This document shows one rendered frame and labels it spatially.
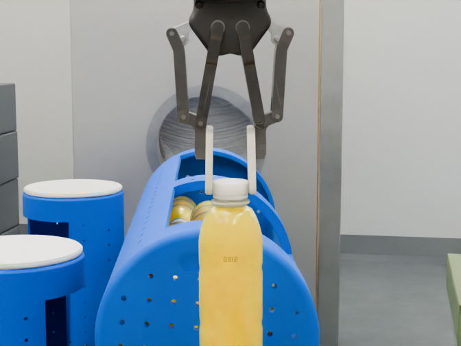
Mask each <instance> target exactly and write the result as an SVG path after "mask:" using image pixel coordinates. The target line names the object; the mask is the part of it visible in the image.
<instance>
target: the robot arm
mask: <svg viewBox="0 0 461 346"><path fill-rule="evenodd" d="M191 30H193V32H194V33H195V34H196V36H197V37H198V38H199V40H200V41H201V43H202V44H203V45H204V47H205V48H206V50H207V55H206V62H205V67H204V74H203V79H202V86H201V90H200V97H199V102H198V109H197V113H196V114H195V113H192V112H189V96H188V86H187V66H186V55H185V47H184V45H186V44H187V43H188V42H189V33H190V31H191ZM267 31H269V32H270V33H271V42H272V43H273V44H275V48H274V61H273V72H272V94H271V106H270V112H267V113H264V110H263V103H262V99H261V92H260V88H259V81H258V77H257V70H256V65H255V57H254V53H253V49H254V48H255V47H256V46H257V44H258V43H259V41H260V40H261V39H262V37H263V36H264V34H265V33H266V32H267ZM166 36H167V39H168V41H169V43H170V45H171V47H172V50H173V54H174V73H175V83H176V103H177V114H178V120H179V122H181V123H185V124H188V125H190V126H192V127H193V128H194V130H195V157H196V159H206V164H205V194H207V195H211V194H212V191H213V126H206V123H207V118H208V114H209V107H210V103H211V96H212V91H213V84H214V79H215V72H216V69H217V62H218V58H219V56H223V55H226V54H235V55H237V56H241V59H242V63H243V67H244V74H245V78H246V85H247V90H248V96H249V100H250V107H251V111H252V118H253V122H254V126H253V125H248V126H247V155H248V191H249V194H256V193H257V190H256V159H265V156H266V129H267V127H268V126H269V125H272V124H275V123H277V122H281V120H282V119H283V109H284V97H285V77H286V65H287V50H288V48H289V45H290V43H291V41H292V39H293V37H294V30H293V29H292V28H290V27H283V26H282V25H279V24H277V23H275V22H272V21H271V17H270V15H269V13H268V11H267V8H266V0H193V11H192V13H191V15H190V17H189V21H188V22H186V23H183V24H182V25H179V26H177V27H171V28H169V29H168V30H167V31H166Z"/></svg>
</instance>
